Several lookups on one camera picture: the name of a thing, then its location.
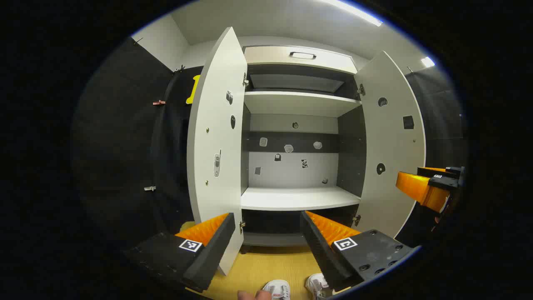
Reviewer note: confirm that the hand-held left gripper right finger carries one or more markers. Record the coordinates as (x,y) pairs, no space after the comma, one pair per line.
(322,254)

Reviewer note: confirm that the white canvas shoe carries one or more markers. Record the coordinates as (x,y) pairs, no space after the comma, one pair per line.
(317,284)
(277,289)

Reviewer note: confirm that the black backdrop cloth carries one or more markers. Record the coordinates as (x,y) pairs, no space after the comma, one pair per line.
(120,146)
(441,116)

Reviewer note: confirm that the white cabinet door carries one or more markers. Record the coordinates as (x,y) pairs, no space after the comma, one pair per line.
(216,125)
(391,141)

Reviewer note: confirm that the white cabinet drawer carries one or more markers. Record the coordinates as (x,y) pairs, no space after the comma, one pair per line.
(270,56)

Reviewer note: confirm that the small ceiling light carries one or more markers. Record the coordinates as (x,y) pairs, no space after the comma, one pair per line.
(427,62)

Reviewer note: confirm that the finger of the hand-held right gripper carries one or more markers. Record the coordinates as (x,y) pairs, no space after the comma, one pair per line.
(420,187)
(452,171)

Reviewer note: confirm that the white grey shoe cabinet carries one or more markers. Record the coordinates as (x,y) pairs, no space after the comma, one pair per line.
(291,198)

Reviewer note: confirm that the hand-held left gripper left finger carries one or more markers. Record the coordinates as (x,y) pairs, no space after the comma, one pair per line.
(208,254)

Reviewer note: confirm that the long ceiling light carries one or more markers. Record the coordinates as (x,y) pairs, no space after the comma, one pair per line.
(356,12)

